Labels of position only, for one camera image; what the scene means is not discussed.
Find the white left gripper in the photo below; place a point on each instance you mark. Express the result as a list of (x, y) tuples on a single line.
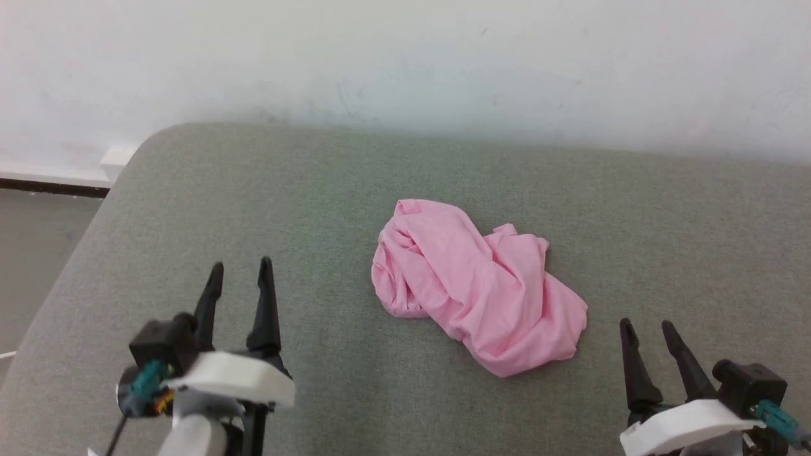
[(241, 379)]

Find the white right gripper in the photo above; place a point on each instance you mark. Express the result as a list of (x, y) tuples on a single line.
[(684, 424)]

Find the pink garment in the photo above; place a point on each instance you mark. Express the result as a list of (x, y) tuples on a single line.
[(469, 278)]

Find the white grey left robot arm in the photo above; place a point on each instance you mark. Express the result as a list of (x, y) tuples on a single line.
[(196, 430)]

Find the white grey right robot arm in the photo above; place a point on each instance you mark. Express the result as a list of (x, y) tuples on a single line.
[(716, 445)]

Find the white baseboard with dark strip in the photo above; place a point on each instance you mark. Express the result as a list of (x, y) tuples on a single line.
[(57, 174)]

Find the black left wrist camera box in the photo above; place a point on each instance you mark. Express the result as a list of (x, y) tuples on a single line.
[(166, 345)]

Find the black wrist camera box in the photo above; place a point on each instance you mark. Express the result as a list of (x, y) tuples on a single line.
[(751, 383), (166, 345)]

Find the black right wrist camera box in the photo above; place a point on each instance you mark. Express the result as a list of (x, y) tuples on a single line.
[(751, 383)]

